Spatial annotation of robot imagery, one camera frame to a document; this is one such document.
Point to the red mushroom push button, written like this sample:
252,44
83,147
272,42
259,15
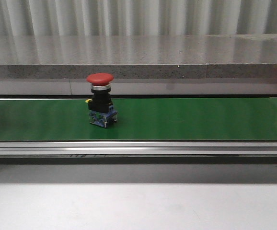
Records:
101,109

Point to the green conveyor belt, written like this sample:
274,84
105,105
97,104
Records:
142,119

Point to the grey stone counter slab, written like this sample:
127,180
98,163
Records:
52,65

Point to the white pleated curtain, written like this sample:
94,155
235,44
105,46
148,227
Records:
137,17

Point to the aluminium conveyor front rail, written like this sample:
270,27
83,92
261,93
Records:
138,152

